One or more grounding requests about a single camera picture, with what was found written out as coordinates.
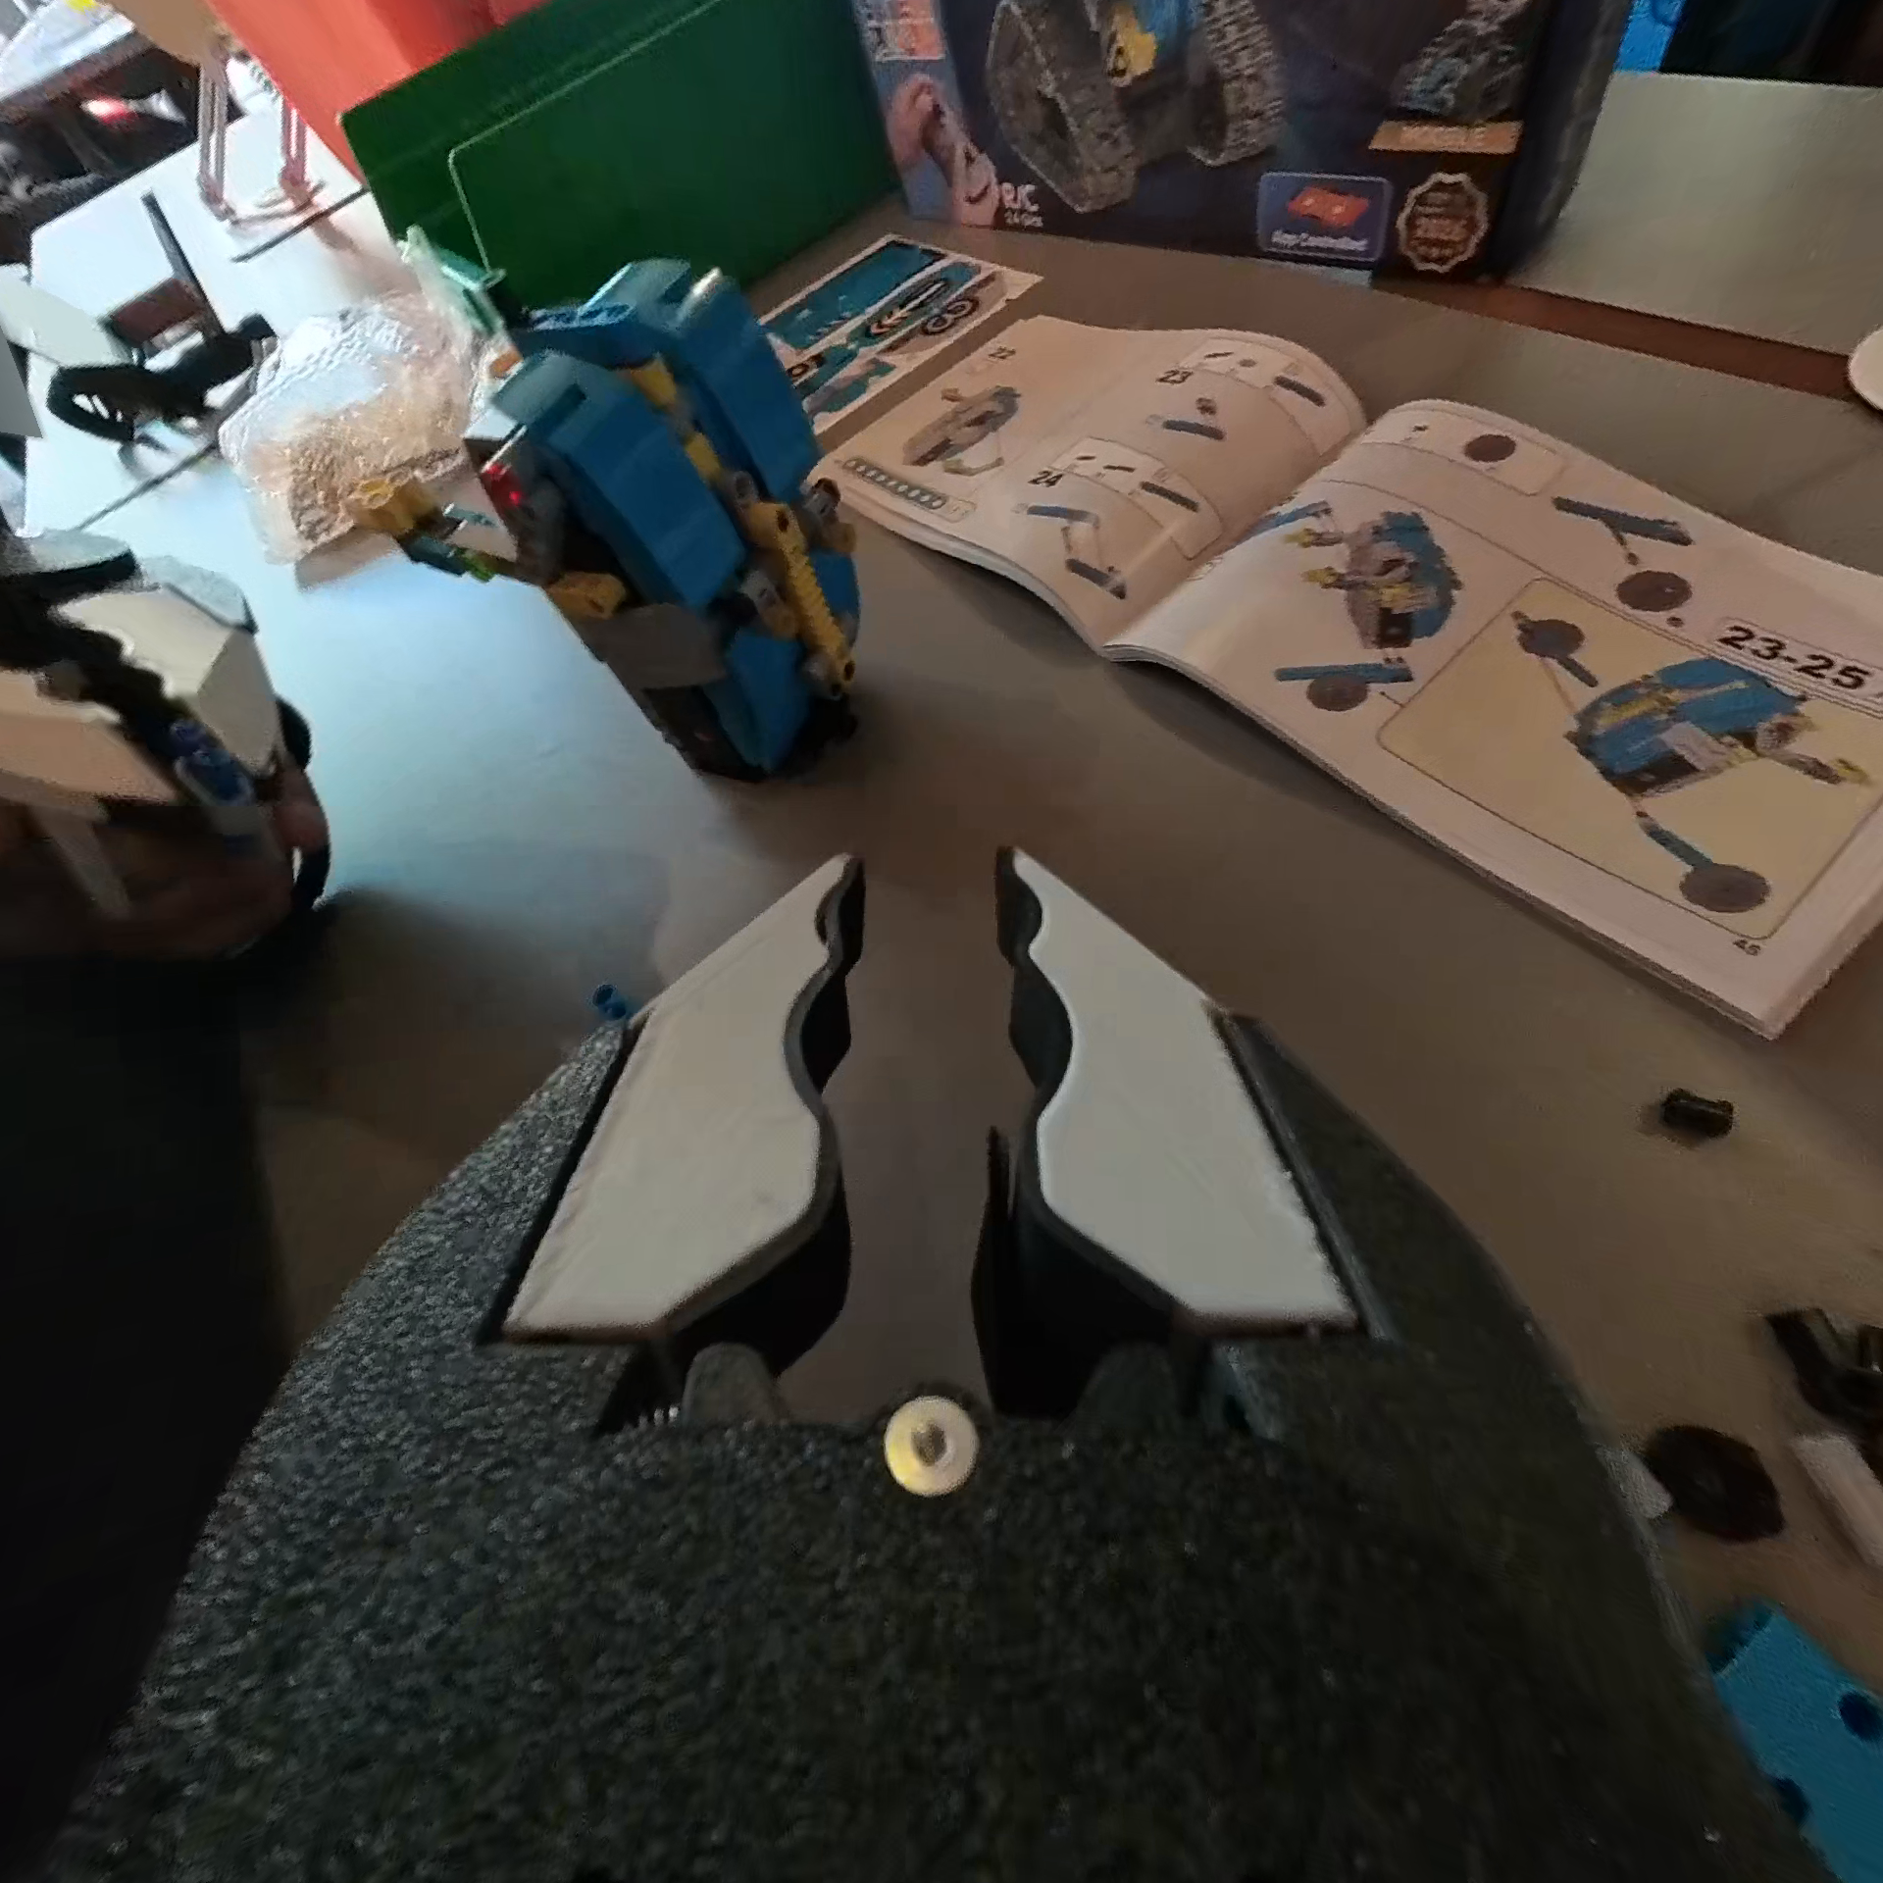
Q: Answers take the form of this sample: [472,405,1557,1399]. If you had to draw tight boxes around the black strap clip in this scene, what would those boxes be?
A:
[46,313,284,448]

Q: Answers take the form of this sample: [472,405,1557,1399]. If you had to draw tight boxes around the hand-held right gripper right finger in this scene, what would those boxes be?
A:
[994,846,1362,1343]

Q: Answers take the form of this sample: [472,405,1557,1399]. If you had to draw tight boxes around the orange storage bin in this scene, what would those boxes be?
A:
[205,0,490,138]

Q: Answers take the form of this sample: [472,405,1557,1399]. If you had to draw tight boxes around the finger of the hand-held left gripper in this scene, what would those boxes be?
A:
[0,670,186,813]
[58,556,284,784]

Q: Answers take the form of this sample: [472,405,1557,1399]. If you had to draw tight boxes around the bubble wrap bag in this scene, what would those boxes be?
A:
[219,236,509,566]

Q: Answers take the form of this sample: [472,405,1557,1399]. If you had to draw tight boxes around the pile of toy brick parts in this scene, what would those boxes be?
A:
[1623,1086,1883,1883]

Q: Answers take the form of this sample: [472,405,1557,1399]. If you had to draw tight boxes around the small white box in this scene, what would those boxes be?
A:
[99,191,223,364]

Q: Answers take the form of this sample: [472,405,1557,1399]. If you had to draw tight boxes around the blue toy set box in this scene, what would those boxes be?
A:
[852,0,1637,285]

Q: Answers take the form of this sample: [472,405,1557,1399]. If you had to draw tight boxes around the green storage bin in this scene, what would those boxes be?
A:
[340,0,901,315]

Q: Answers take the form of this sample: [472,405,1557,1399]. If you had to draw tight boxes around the instruction booklet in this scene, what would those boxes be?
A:
[819,313,1883,1042]

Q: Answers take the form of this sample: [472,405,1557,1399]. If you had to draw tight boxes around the sticker sheet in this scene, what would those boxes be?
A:
[756,232,1047,432]

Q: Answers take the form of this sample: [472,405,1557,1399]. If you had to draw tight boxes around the toy brick robot model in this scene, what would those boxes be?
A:
[352,262,864,786]

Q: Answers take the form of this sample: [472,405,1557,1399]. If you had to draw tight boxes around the person's left hand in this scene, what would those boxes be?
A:
[0,713,335,966]

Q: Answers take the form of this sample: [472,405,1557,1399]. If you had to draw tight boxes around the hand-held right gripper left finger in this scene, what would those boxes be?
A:
[499,850,868,1345]

